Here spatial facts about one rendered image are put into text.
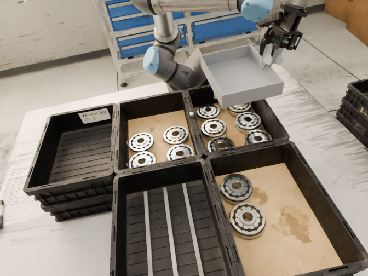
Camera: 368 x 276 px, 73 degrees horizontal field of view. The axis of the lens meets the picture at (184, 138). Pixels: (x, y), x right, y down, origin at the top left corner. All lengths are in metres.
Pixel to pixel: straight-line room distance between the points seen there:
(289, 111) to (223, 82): 0.55
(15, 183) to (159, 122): 0.71
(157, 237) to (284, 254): 0.36
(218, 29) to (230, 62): 1.95
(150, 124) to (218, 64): 0.39
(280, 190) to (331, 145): 0.44
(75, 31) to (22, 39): 0.65
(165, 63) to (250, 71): 0.45
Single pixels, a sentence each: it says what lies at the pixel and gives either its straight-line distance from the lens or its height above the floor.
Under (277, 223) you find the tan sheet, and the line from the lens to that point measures 0.83.
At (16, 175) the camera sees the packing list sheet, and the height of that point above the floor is 0.70.
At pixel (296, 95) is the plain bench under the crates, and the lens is 1.50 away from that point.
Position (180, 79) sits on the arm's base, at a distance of 1.28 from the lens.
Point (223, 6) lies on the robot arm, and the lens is 0.78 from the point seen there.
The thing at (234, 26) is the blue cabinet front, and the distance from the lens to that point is 3.02.
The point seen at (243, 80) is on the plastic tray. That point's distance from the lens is 0.93.
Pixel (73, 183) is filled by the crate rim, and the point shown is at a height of 0.93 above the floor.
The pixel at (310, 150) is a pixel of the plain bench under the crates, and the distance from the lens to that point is 1.21.
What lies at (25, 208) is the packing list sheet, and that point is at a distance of 1.26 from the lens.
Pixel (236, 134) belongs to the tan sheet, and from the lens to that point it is 1.03.
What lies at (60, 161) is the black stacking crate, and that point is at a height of 0.83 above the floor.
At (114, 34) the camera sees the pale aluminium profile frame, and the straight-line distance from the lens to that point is 2.75.
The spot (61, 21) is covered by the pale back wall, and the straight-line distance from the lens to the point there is 3.72.
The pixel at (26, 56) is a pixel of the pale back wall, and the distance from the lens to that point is 4.00.
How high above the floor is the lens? 1.57
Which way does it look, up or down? 45 degrees down
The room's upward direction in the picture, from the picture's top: 9 degrees counter-clockwise
